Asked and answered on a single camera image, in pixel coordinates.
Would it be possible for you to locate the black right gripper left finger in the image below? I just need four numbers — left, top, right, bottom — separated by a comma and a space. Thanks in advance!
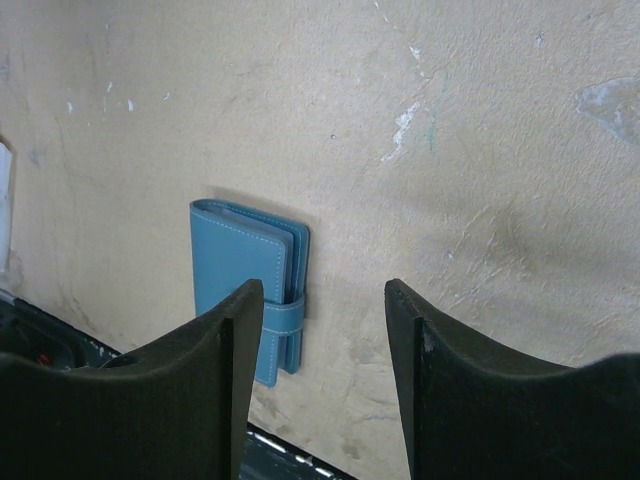
1, 279, 264, 479

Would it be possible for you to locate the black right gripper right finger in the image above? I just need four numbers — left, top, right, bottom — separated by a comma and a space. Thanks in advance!
384, 279, 639, 479

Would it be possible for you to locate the blue leather card holder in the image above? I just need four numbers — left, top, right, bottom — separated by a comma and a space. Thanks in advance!
190, 199, 310, 387

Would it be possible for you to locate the white plastic card packet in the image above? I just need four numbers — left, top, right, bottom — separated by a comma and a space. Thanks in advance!
0, 143, 13, 272

